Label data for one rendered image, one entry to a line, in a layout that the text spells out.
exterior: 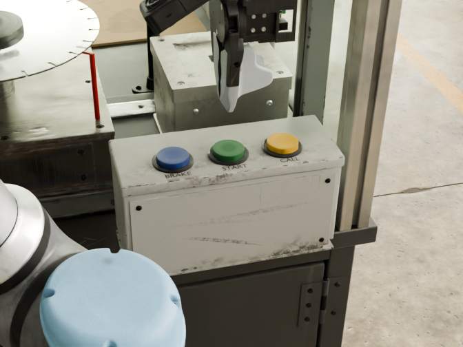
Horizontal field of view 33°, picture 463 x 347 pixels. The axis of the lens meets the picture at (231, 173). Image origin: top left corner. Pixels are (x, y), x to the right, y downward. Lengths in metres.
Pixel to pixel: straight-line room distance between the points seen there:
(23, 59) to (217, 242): 0.36
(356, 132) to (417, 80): 2.18
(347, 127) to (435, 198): 1.51
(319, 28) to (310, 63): 0.05
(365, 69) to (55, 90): 0.50
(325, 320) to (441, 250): 1.11
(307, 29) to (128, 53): 0.60
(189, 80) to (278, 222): 0.26
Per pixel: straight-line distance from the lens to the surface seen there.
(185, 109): 1.13
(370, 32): 0.95
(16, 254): 0.69
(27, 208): 0.71
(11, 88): 1.22
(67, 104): 1.19
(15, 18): 1.21
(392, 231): 2.34
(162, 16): 0.84
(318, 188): 0.99
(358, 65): 0.96
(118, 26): 1.67
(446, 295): 2.17
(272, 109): 1.17
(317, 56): 1.06
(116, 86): 1.45
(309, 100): 1.09
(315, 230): 1.03
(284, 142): 0.97
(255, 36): 0.87
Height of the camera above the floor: 1.42
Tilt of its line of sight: 34 degrees down
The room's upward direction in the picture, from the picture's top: 1 degrees clockwise
